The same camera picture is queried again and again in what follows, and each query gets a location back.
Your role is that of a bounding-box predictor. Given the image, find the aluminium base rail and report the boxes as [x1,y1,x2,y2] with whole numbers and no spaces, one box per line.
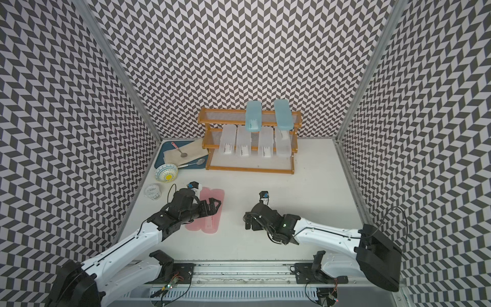
[112,262,412,306]

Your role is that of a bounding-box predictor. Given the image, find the beige cloth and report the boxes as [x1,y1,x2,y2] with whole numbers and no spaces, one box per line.
[164,138,208,166]

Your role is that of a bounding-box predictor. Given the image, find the clear glass cup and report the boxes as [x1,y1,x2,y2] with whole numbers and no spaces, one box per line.
[144,184,161,200]

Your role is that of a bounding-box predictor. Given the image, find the pink handled spoon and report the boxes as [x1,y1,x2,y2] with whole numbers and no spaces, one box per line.
[171,142,188,158]

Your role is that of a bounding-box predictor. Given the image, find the pink pencil case labelled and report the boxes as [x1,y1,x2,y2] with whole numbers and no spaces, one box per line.
[200,188,225,235]

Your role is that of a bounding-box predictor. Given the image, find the white pencil case labelled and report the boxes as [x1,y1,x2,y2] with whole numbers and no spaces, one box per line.
[219,124,237,155]
[235,125,252,157]

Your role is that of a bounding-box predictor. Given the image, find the aluminium corner post right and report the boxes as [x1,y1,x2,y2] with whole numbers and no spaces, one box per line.
[335,0,408,142]

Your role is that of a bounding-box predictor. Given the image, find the frosted white pencil case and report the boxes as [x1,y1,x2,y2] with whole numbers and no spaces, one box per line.
[258,126,274,158]

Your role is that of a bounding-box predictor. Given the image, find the aluminium corner post left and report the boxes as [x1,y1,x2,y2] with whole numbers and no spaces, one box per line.
[72,0,162,142]

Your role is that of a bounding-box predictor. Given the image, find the silver spoon patterned handle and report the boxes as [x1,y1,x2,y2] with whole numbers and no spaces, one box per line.
[178,158,207,169]

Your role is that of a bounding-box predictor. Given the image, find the aluminium corner post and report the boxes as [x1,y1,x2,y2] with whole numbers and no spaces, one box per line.
[72,0,162,142]
[335,0,408,142]

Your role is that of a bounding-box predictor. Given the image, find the teal pencil case plain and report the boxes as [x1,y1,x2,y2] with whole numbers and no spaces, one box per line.
[274,99,294,130]

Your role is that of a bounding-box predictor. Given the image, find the orange three-tier wire shelf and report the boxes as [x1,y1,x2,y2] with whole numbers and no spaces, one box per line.
[198,108,303,175]

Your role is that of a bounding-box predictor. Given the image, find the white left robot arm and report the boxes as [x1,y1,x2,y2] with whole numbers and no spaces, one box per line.
[45,182,222,306]

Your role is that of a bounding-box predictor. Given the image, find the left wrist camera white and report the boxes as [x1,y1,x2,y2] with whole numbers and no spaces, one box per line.
[187,181,203,196]

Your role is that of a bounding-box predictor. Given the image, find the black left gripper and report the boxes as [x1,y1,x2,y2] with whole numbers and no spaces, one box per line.
[180,196,221,224]

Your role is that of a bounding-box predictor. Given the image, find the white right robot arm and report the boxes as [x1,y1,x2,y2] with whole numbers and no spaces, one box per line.
[243,202,403,292]

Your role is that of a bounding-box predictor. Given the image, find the teal pencil case labelled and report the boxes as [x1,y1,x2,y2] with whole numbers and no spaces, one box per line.
[245,101,262,133]

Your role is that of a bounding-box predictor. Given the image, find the white pencil case label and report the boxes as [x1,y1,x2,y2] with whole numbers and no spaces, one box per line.
[274,127,292,157]

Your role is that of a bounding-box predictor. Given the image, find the dark blue tray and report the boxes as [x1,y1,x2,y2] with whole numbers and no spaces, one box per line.
[154,140,208,170]

